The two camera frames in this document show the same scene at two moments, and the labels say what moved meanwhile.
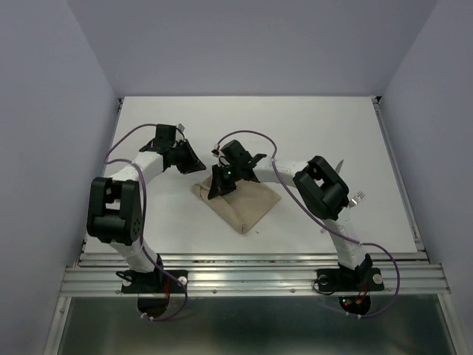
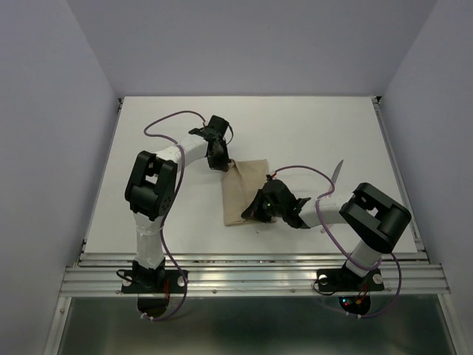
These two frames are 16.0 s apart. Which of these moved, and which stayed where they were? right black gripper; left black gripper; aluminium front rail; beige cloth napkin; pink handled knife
Moved: beige cloth napkin; left black gripper; right black gripper
Stayed: aluminium front rail; pink handled knife
